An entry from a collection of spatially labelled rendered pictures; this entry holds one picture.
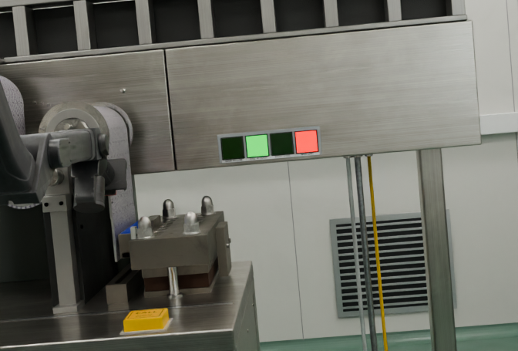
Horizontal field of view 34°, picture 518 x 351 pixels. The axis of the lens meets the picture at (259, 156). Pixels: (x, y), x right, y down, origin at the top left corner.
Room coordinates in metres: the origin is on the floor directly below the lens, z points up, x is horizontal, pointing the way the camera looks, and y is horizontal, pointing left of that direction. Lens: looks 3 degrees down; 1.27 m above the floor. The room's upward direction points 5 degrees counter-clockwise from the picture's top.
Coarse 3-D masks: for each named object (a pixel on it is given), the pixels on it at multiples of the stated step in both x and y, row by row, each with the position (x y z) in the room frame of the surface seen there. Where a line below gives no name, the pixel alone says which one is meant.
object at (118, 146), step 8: (120, 128) 1.90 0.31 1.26; (112, 136) 1.81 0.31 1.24; (120, 136) 1.89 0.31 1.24; (112, 144) 1.80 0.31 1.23; (120, 144) 1.89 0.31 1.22; (128, 144) 1.97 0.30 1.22; (112, 152) 1.79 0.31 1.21; (120, 152) 1.88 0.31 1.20; (128, 152) 1.96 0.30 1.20; (128, 160) 1.95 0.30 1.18; (128, 168) 1.95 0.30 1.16; (128, 176) 1.94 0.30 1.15; (128, 184) 1.93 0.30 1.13; (120, 192) 1.84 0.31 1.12; (128, 192) 1.92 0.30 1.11; (112, 200) 1.75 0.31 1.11; (120, 200) 1.83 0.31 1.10; (128, 200) 1.91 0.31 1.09; (112, 208) 1.74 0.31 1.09; (120, 208) 1.82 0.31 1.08; (128, 208) 1.90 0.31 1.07; (112, 216) 1.74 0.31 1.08
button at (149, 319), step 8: (136, 312) 1.51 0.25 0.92; (144, 312) 1.50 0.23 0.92; (152, 312) 1.50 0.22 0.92; (160, 312) 1.49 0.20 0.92; (128, 320) 1.46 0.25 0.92; (136, 320) 1.46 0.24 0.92; (144, 320) 1.46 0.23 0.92; (152, 320) 1.46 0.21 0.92; (160, 320) 1.46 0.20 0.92; (168, 320) 1.53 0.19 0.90; (128, 328) 1.46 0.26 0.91; (136, 328) 1.46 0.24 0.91; (144, 328) 1.46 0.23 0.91; (152, 328) 1.46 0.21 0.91; (160, 328) 1.46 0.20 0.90
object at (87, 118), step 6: (60, 114) 1.73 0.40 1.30; (66, 114) 1.73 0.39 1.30; (72, 114) 1.73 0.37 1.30; (78, 114) 1.73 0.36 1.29; (84, 114) 1.73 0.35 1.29; (54, 120) 1.73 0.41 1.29; (60, 120) 1.73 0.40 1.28; (84, 120) 1.73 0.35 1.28; (90, 120) 1.73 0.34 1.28; (48, 126) 1.73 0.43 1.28; (54, 126) 1.73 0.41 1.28; (90, 126) 1.73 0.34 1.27; (96, 126) 1.73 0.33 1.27; (48, 132) 1.73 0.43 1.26
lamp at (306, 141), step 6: (300, 132) 2.04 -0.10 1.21; (306, 132) 2.03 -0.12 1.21; (312, 132) 2.03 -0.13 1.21; (300, 138) 2.04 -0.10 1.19; (306, 138) 2.03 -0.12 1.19; (312, 138) 2.03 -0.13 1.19; (300, 144) 2.04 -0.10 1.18; (306, 144) 2.03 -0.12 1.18; (312, 144) 2.03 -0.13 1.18; (300, 150) 2.04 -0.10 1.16; (306, 150) 2.03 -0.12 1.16; (312, 150) 2.03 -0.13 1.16
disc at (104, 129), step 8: (64, 104) 1.74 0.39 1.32; (72, 104) 1.73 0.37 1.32; (80, 104) 1.73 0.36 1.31; (88, 104) 1.73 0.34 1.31; (48, 112) 1.74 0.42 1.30; (56, 112) 1.74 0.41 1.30; (88, 112) 1.73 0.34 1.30; (96, 112) 1.73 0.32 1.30; (48, 120) 1.74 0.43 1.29; (96, 120) 1.73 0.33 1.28; (104, 120) 1.73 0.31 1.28; (40, 128) 1.74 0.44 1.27; (104, 128) 1.73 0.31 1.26
